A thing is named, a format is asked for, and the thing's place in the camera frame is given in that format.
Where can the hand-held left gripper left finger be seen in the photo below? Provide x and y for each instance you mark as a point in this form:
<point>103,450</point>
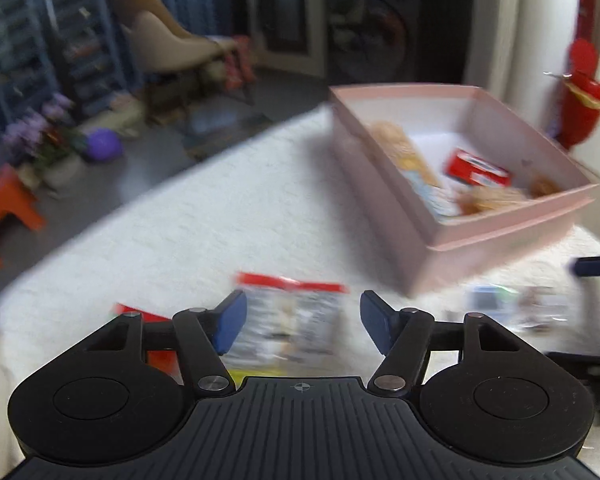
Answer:
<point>232,322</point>

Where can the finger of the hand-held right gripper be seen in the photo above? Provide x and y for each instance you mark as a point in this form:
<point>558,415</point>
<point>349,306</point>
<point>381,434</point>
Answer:
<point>597,265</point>

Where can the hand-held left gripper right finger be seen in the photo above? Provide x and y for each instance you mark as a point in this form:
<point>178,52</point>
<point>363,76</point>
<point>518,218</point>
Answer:
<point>375,322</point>

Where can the red-topped clear snack packet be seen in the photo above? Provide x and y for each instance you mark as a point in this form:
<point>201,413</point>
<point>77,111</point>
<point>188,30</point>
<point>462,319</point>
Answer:
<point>290,315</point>

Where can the large red snack packet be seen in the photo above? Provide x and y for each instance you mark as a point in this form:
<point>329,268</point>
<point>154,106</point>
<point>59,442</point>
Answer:
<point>155,360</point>

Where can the small orange snack packet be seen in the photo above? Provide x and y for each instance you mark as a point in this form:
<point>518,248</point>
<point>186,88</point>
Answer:
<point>545,186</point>

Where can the blue snack packet green sticks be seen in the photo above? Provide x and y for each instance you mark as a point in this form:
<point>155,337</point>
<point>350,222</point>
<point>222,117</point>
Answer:
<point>495,305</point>

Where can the pink cardboard box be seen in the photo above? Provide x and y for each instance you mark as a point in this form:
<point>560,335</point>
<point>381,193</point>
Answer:
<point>480,245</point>

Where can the clear bread bun packet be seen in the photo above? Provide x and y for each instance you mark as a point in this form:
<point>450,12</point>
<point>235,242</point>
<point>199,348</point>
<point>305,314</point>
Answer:
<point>490,200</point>

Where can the small red snack packet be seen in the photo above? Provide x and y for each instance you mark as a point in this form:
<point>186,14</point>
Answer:
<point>475,167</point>

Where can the cartoon print bread packet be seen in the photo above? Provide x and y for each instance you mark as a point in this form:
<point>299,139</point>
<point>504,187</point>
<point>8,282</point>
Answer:
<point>410,160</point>

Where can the red floor vase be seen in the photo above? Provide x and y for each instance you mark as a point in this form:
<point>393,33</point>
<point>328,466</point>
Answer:
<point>582,100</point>

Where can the purple ball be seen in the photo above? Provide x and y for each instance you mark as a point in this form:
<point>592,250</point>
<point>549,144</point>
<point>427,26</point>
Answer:
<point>104,145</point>

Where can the white standing air conditioner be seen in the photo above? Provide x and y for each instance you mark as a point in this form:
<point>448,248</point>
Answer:
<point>550,25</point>

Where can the orange plastic stool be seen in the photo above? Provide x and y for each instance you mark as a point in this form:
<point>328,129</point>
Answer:
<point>7,200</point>

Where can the purple flower plant in pot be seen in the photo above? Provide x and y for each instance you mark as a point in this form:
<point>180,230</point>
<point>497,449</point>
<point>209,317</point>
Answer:
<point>45,145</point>

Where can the red bag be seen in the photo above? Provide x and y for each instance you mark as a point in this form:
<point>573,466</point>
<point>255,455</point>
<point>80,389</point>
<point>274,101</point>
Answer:
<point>240,60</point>

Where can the beige pleated curtain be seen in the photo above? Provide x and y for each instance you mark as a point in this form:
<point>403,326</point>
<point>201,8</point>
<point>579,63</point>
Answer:
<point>490,20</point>

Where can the beige upholstered chair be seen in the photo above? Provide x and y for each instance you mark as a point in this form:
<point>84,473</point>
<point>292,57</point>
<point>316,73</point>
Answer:
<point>165,40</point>

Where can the dark front-load washing machine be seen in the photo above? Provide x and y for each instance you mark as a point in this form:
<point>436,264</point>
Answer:
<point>375,20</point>

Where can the dark framed door panel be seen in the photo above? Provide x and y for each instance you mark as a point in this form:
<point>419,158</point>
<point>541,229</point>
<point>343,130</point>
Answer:
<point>292,5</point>

